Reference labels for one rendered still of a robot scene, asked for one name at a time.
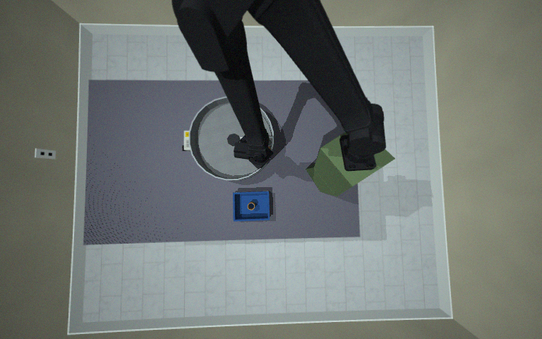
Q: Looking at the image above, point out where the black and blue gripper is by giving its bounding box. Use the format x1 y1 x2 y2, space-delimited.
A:
249 148 274 170

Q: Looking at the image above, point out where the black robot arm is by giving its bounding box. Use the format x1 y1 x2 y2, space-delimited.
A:
172 0 386 171

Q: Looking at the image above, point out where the blue open crate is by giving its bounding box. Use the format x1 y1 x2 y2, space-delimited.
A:
233 191 270 222

